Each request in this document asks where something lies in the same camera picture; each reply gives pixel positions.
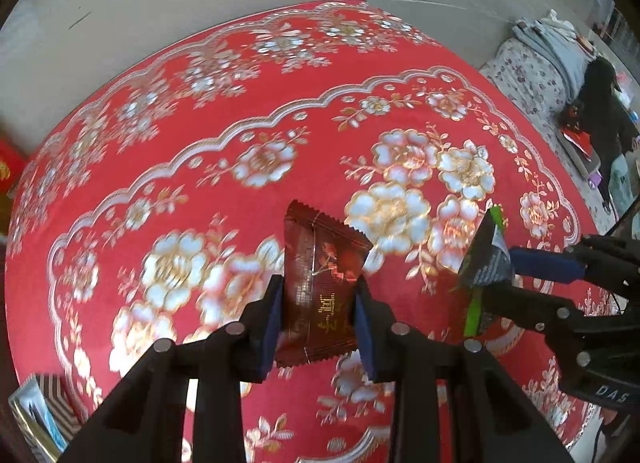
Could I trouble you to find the floral bed sheet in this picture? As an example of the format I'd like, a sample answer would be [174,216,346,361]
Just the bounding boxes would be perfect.
[480,36,608,224]

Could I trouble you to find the black packet with green edge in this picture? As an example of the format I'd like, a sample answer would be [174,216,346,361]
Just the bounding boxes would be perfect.
[447,206,516,339]

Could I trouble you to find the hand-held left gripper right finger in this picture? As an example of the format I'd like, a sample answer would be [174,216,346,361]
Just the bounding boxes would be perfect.
[352,275,576,463]

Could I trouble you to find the red paper sheet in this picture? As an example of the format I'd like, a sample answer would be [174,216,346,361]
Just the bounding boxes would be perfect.
[560,123,598,156]

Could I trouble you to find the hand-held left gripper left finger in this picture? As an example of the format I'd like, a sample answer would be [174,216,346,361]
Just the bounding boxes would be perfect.
[62,273,286,463]

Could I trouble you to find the red floral tablecloth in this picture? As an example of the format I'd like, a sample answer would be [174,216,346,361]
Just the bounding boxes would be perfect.
[5,0,608,463]

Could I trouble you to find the striped cardboard box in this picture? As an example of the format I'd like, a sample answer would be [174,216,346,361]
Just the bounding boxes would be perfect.
[7,373,83,463]

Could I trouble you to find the dark red snack packet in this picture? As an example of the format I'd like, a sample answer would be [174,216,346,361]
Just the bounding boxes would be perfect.
[274,199,373,369]

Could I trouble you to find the red paper poster gold print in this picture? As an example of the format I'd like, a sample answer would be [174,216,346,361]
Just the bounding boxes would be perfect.
[0,139,28,196]

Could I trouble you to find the grey folded clothes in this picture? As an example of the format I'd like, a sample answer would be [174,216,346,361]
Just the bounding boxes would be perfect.
[512,10,596,94]

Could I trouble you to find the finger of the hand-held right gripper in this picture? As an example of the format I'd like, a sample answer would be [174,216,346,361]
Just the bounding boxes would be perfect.
[509,235,640,290]
[479,282,587,342]

